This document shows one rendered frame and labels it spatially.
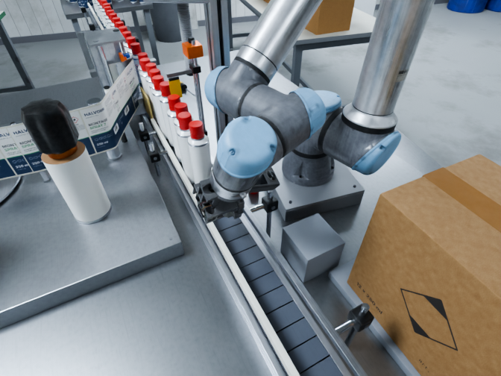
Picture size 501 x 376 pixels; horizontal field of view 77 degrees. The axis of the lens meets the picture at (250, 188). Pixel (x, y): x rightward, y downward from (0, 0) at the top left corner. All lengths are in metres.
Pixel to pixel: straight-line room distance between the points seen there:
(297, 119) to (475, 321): 0.36
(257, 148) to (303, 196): 0.46
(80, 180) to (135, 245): 0.19
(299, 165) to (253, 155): 0.46
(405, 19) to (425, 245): 0.37
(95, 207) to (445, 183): 0.73
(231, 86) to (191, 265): 0.43
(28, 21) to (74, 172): 4.97
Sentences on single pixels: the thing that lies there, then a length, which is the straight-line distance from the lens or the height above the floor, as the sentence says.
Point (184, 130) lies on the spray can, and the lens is 0.80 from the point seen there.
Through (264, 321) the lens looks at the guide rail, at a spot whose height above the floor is 0.91.
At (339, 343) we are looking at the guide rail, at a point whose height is 0.96.
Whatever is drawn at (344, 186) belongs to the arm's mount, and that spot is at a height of 0.88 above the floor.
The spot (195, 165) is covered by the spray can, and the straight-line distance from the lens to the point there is 0.80.
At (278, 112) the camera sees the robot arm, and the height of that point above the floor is 1.24.
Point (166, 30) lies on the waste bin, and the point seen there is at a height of 0.16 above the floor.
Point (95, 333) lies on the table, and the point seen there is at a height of 0.83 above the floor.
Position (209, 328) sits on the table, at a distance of 0.70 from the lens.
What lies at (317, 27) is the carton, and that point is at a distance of 2.39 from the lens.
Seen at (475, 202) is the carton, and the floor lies 1.12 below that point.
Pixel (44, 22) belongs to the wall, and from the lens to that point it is 5.64.
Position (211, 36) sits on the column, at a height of 1.21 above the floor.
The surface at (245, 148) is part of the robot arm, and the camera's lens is 0.40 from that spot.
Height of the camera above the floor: 1.47
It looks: 43 degrees down
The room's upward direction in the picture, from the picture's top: 1 degrees counter-clockwise
